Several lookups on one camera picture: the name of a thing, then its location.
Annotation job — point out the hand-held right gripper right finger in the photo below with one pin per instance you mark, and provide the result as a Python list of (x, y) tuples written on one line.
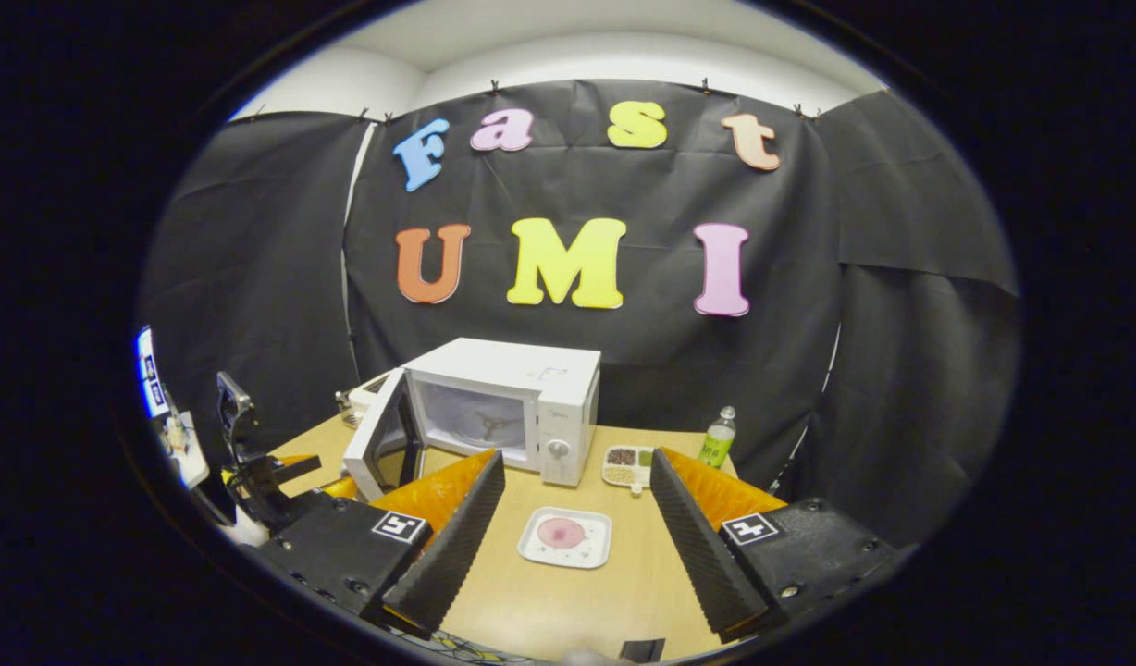
[(702, 555)]

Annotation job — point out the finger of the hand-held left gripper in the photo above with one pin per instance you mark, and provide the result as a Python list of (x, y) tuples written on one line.
[(295, 470)]

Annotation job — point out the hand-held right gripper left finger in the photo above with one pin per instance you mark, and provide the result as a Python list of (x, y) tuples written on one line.
[(452, 555)]

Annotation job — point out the pink ham slice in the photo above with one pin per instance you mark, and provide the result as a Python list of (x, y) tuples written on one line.
[(561, 533)]

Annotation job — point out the white square plate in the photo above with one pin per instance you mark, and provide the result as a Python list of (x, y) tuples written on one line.
[(568, 555)]

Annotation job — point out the white microwave oven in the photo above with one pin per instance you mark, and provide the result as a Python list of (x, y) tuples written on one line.
[(531, 370)]

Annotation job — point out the white blue printed board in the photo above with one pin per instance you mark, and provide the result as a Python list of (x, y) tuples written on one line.
[(152, 370)]

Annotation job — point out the white toaster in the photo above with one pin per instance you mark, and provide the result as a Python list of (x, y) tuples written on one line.
[(369, 388)]

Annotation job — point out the green drink bottle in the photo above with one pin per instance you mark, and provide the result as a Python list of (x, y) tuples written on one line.
[(717, 444)]

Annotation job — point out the white divided bean tray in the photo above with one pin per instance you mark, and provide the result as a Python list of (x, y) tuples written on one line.
[(626, 467)]

